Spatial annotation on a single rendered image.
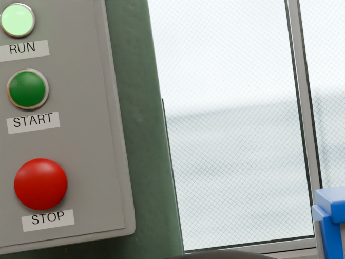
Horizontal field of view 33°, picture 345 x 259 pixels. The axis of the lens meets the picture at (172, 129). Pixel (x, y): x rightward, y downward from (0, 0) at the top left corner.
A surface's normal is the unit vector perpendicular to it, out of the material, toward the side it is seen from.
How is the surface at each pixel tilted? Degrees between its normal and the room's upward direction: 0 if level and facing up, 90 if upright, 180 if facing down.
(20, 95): 92
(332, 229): 90
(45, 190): 90
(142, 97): 90
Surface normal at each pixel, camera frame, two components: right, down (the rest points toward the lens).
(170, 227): 0.33, 0.00
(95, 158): 0.07, 0.04
